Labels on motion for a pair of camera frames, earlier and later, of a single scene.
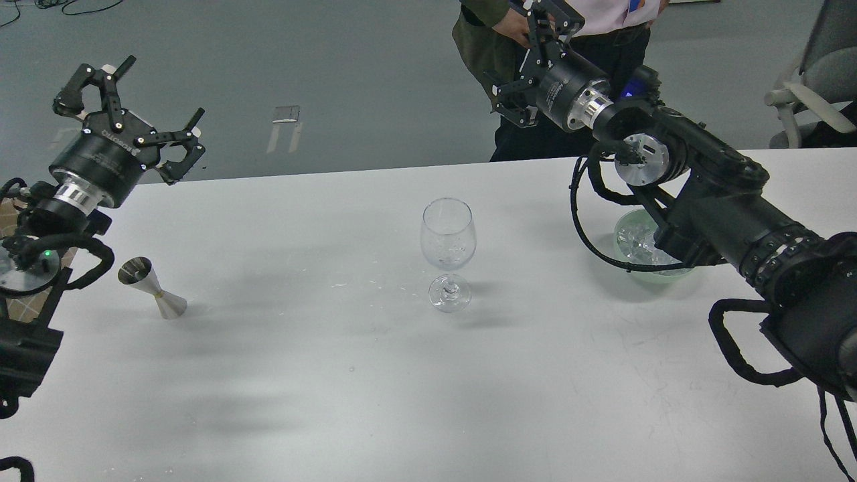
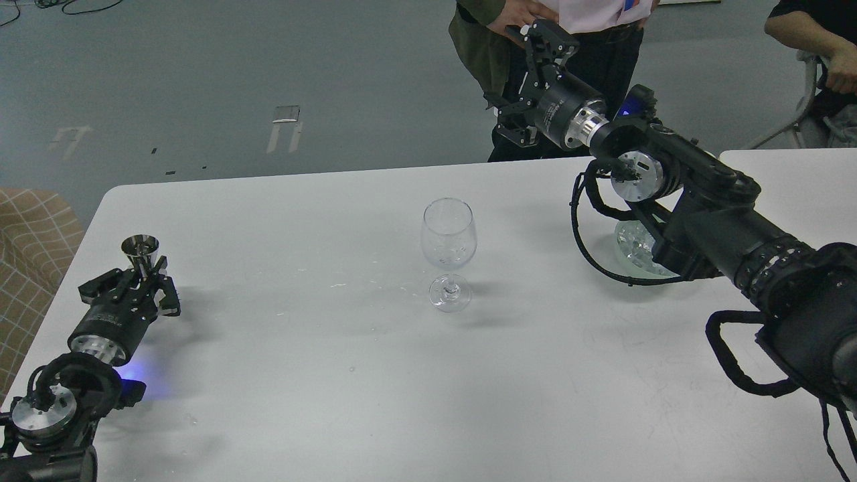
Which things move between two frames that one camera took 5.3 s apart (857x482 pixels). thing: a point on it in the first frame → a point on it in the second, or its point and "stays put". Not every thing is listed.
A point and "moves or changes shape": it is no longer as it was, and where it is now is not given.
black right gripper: [572, 89] → [570, 110]
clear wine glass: [448, 238] stays put
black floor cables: [47, 4] stays put
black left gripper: [106, 153] → [110, 323]
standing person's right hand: [515, 25] stays put
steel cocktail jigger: [138, 272] moves or changes shape
